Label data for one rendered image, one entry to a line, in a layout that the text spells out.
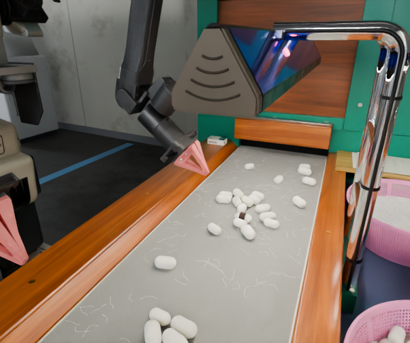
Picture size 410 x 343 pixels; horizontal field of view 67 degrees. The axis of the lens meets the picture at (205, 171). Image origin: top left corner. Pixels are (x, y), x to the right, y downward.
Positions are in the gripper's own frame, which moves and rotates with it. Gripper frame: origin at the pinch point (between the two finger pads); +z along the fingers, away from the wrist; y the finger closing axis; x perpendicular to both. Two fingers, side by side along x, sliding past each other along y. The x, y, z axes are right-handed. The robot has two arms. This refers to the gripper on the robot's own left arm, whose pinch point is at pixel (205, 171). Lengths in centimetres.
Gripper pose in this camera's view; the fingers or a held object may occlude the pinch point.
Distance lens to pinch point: 72.9
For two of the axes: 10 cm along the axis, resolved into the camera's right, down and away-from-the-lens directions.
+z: 7.0, 7.2, 0.0
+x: -6.0, 5.9, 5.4
